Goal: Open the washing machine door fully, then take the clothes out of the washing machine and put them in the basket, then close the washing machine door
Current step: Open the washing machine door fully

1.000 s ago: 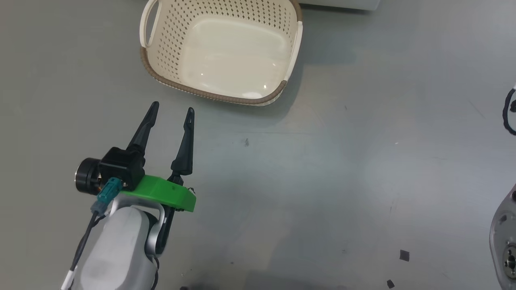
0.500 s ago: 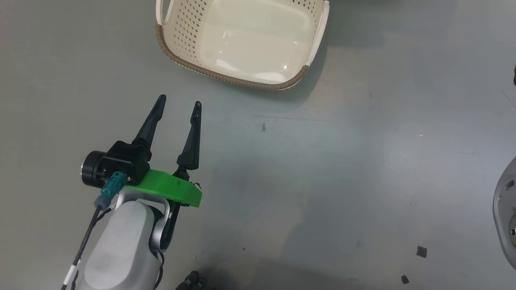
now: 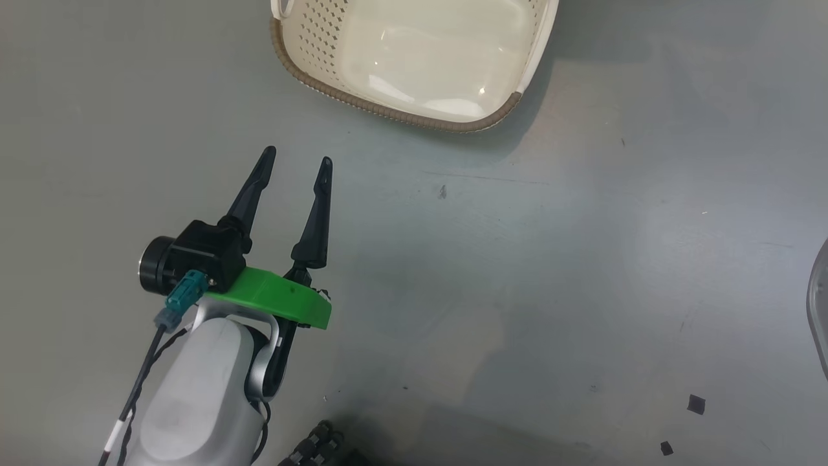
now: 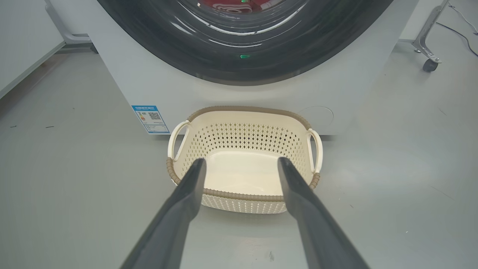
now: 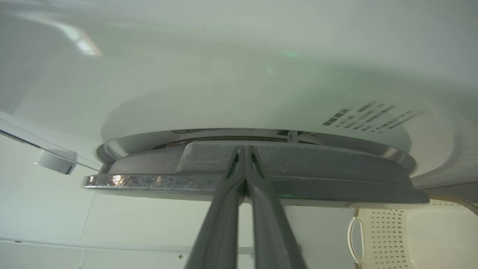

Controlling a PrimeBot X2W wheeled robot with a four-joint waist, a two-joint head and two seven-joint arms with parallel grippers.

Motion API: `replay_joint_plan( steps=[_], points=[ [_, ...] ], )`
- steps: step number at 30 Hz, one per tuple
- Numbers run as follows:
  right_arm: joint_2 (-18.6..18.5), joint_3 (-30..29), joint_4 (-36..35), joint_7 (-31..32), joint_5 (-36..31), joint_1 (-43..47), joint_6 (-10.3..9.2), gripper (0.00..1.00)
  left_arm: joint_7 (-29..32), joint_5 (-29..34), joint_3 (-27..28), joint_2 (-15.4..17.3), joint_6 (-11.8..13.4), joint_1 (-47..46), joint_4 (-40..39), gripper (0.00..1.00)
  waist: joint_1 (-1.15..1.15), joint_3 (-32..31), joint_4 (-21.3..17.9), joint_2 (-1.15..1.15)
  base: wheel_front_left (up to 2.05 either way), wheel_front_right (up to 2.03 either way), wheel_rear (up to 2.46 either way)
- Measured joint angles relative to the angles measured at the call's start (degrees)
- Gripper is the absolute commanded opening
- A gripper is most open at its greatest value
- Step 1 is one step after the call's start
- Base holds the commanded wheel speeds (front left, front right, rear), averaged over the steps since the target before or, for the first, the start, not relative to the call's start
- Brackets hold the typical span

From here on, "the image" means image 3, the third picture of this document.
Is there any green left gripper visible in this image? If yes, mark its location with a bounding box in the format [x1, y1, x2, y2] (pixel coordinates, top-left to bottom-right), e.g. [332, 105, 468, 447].
[206, 146, 334, 331]

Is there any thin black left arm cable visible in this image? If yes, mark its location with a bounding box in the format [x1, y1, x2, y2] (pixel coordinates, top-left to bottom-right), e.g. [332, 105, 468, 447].
[116, 324, 195, 466]

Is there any cream perforated laundry basket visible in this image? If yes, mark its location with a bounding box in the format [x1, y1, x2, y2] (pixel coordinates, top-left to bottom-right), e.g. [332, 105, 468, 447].
[270, 0, 559, 133]

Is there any left cable with teal connector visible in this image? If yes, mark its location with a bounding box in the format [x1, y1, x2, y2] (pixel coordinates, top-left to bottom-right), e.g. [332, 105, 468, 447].
[97, 271, 209, 466]

